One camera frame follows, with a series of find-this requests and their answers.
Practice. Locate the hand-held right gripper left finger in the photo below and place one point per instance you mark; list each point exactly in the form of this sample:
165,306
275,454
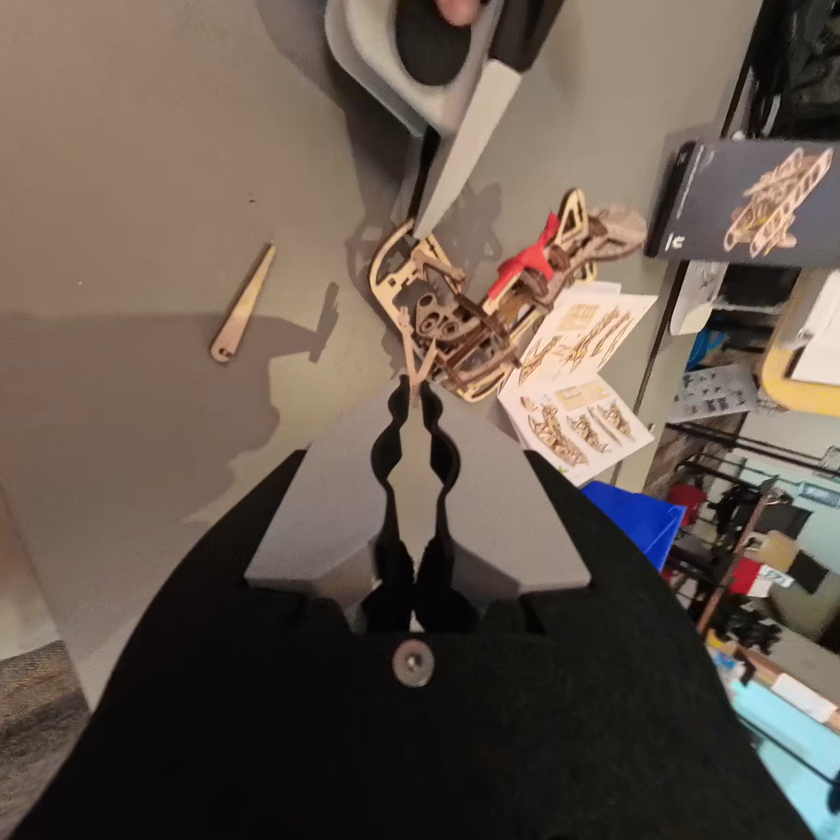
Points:
315,505

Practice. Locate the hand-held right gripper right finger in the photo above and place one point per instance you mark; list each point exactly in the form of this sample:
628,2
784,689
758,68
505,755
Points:
512,505

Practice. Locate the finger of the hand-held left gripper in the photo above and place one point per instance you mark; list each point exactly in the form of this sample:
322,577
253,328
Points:
423,164
472,131

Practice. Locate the wooden model plane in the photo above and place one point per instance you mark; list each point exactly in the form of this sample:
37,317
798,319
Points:
472,315

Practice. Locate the small wooden model part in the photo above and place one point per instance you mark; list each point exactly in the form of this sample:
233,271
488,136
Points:
415,354

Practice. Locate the grey desk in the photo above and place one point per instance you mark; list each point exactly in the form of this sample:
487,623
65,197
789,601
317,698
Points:
164,131

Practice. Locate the person's left hand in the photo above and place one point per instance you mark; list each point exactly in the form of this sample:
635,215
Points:
459,10

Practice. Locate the blue plastic bin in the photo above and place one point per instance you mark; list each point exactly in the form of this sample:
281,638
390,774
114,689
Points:
630,518

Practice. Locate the paper instruction booklet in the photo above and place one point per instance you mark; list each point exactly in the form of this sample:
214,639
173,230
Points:
577,394

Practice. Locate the red rubber band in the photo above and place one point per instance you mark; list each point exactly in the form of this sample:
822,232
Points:
525,259

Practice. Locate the wedge-shaped wooden tool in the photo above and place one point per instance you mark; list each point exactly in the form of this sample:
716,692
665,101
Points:
246,308

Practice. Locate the black metal rack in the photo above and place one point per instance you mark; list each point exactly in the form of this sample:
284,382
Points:
735,472

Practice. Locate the printed paper sheet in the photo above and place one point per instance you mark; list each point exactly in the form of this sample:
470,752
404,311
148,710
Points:
715,394

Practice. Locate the black model kit box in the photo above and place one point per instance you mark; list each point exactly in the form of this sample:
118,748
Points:
709,197

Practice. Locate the white plastic object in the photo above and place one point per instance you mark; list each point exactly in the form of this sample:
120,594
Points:
695,295

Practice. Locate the yellow-rimmed tray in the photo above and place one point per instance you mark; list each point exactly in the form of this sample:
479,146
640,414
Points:
778,387

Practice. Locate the black bag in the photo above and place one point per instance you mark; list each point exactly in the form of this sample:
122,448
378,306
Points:
800,65

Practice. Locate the turquoise surface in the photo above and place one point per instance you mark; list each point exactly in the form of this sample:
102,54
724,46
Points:
800,787

